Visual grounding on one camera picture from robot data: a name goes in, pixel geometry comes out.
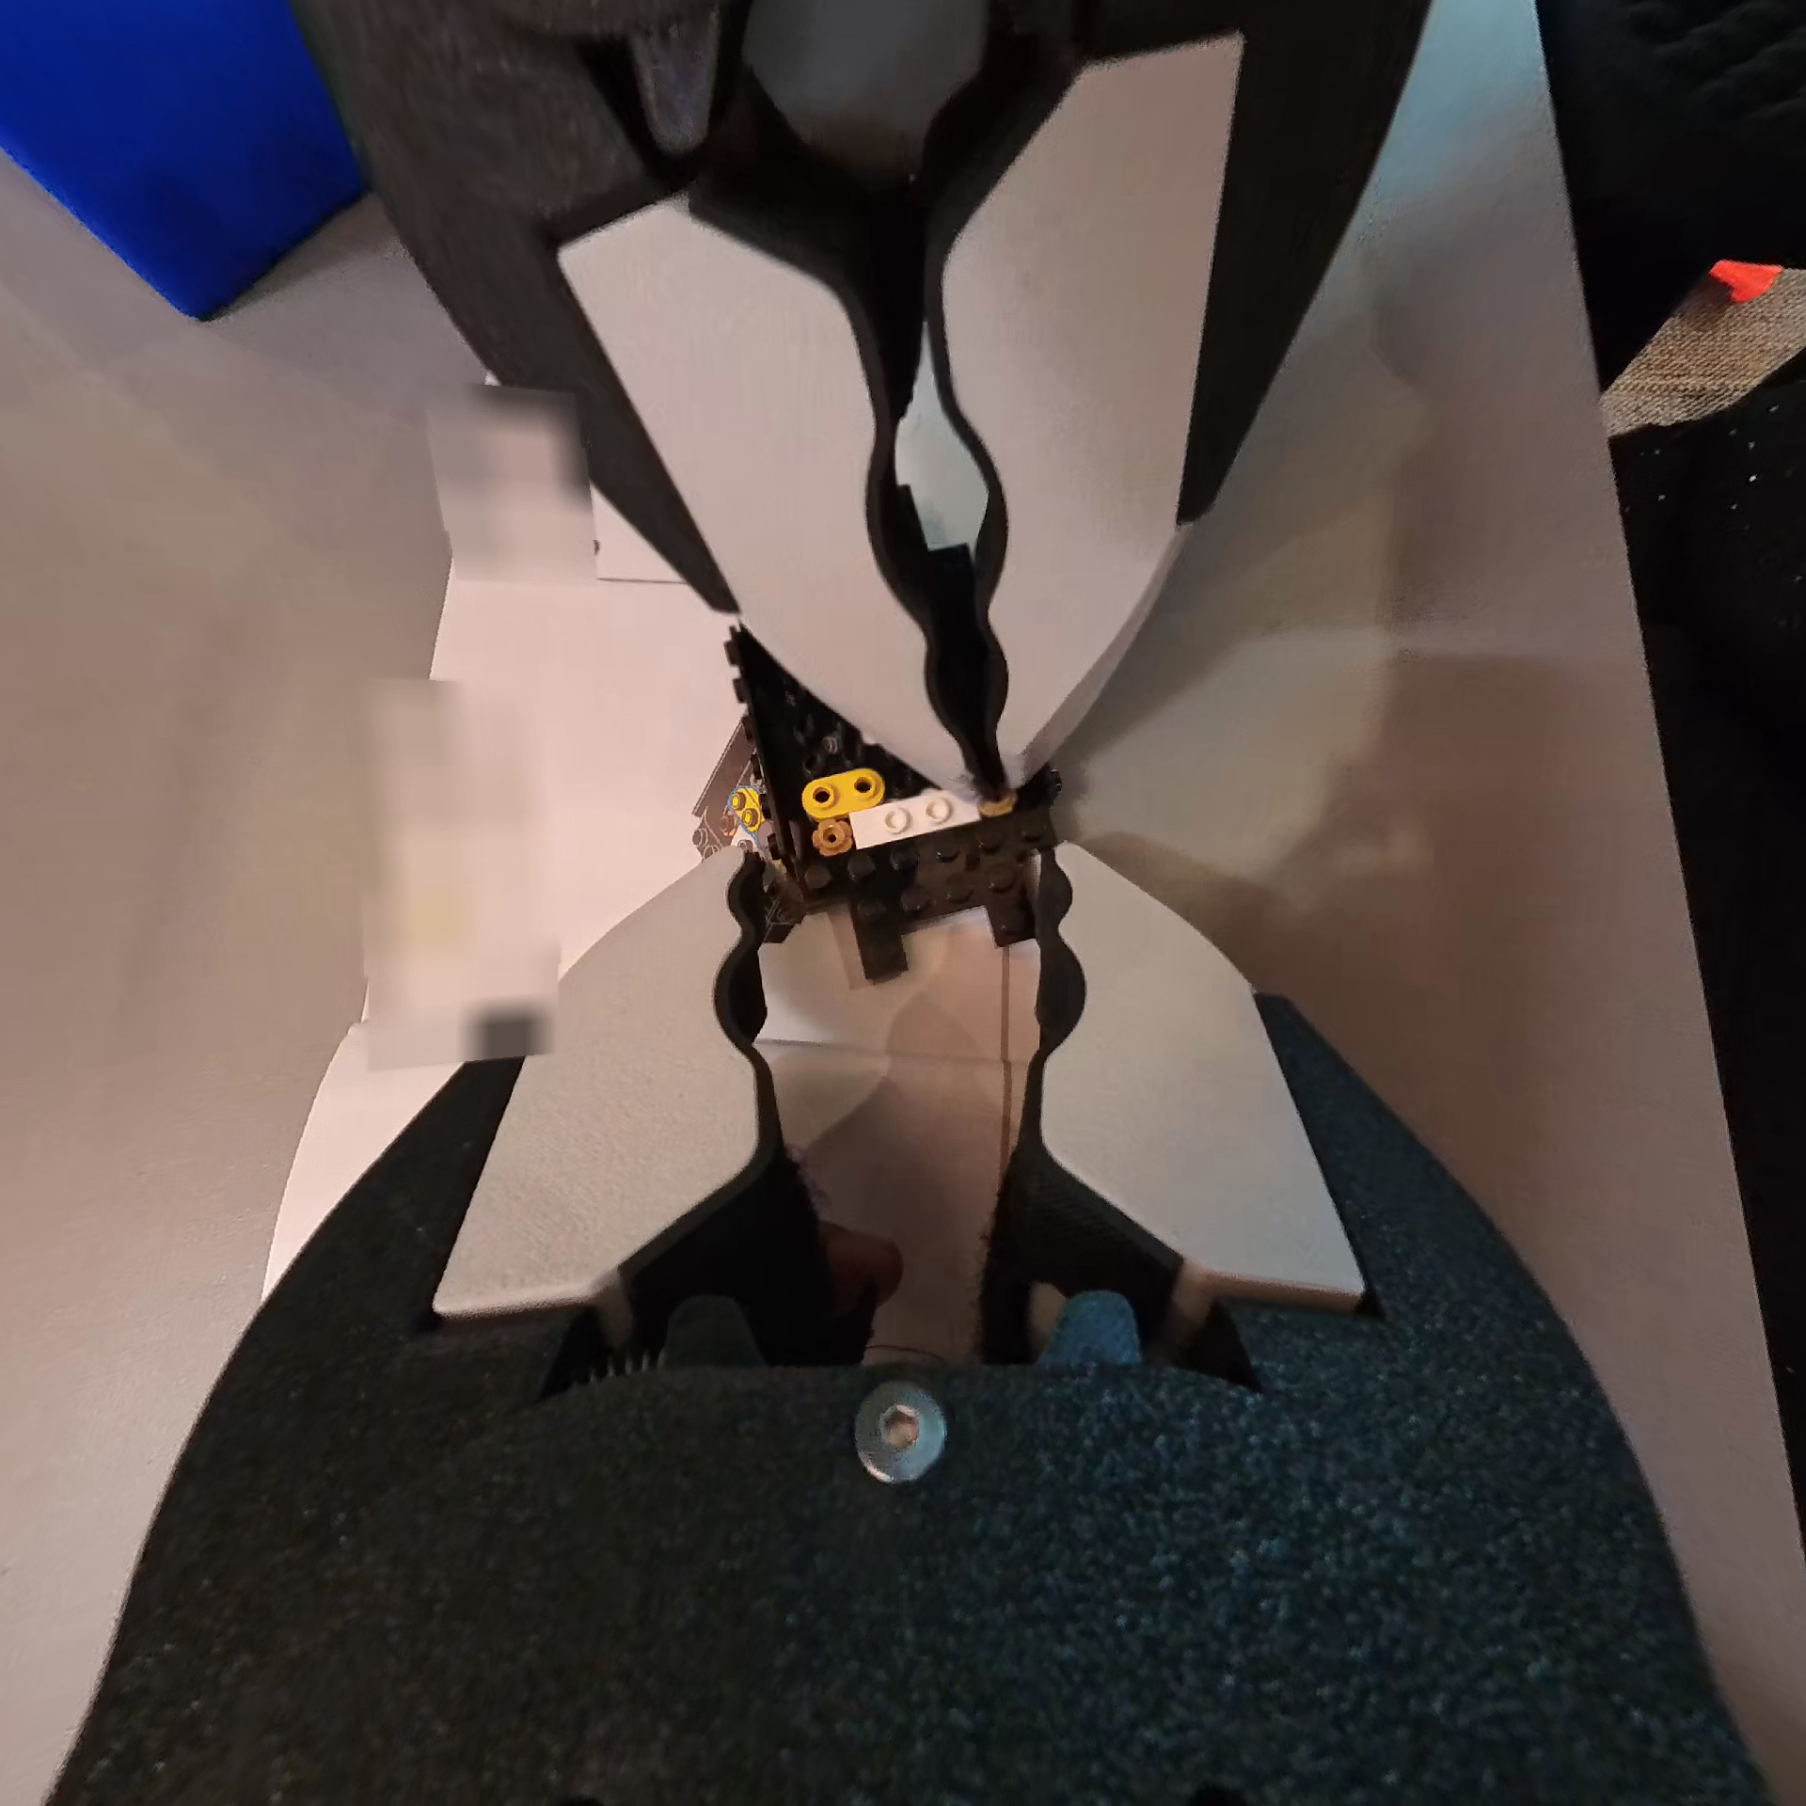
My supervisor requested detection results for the blue box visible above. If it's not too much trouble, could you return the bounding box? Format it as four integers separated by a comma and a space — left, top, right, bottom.
0, 0, 372, 320

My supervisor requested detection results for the white instruction sheet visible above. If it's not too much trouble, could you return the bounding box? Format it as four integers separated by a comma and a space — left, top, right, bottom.
260, 372, 1053, 1359

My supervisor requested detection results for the black toy brick model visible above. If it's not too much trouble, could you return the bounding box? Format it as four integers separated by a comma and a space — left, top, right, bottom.
720, 620, 1069, 982

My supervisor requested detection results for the grey fabric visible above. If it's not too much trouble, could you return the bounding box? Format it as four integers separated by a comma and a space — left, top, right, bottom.
1601, 275, 1806, 441

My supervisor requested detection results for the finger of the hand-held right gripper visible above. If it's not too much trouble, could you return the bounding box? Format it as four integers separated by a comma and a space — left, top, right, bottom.
923, 27, 1252, 794
556, 191, 994, 794

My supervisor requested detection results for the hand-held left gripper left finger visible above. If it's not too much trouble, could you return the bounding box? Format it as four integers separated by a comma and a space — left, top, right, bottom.
431, 858, 867, 1363

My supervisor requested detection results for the black fabric chair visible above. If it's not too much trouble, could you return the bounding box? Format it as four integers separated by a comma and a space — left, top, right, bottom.
1535, 0, 1806, 1567

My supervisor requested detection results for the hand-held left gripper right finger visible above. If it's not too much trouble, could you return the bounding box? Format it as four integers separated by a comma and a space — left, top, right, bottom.
978, 834, 1381, 1367

